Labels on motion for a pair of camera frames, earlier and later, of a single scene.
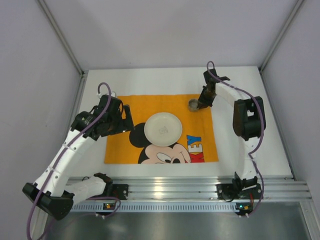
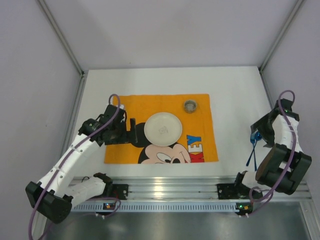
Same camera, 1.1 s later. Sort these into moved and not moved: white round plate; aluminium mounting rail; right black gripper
Moved: right black gripper
Not moved: aluminium mounting rail; white round plate
